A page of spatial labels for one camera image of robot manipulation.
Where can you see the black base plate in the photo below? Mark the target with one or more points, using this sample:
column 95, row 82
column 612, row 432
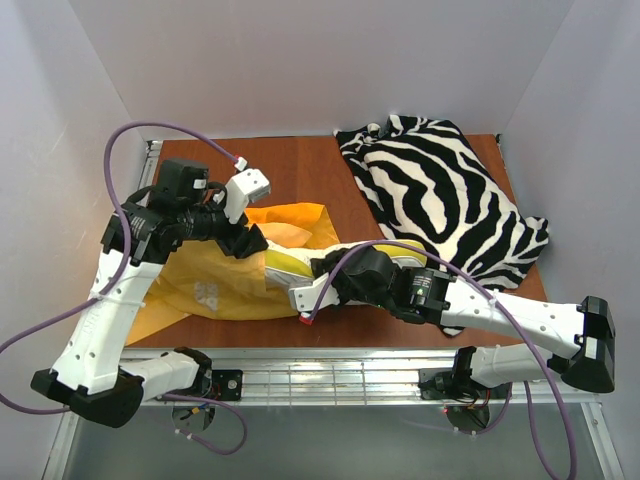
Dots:
column 217, row 384
column 441, row 385

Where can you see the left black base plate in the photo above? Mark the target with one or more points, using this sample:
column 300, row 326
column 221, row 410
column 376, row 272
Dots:
column 217, row 384

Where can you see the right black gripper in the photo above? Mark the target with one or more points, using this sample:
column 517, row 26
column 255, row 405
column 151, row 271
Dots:
column 338, row 270

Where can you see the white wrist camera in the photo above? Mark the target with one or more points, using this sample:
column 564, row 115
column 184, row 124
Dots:
column 309, row 299
column 244, row 188

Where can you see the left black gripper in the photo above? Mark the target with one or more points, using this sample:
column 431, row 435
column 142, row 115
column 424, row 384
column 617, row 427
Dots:
column 239, row 238

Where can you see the white pillow yellow edge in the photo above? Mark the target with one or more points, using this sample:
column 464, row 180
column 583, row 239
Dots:
column 287, row 266

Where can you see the yellow pillowcase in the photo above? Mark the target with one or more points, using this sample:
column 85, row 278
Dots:
column 201, row 280

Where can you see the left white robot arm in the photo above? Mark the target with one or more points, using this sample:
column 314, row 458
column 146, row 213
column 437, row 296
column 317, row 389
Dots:
column 183, row 205

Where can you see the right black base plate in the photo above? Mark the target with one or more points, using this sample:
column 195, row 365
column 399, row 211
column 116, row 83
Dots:
column 441, row 385

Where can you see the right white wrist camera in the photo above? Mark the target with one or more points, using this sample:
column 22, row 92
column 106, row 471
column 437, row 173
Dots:
column 309, row 299

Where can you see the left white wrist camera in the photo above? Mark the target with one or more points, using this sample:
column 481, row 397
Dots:
column 244, row 188

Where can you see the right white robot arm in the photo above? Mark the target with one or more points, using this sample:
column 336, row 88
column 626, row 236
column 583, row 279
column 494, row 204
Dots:
column 574, row 341

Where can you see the zebra striped blanket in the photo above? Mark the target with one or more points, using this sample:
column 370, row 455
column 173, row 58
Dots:
column 423, row 181

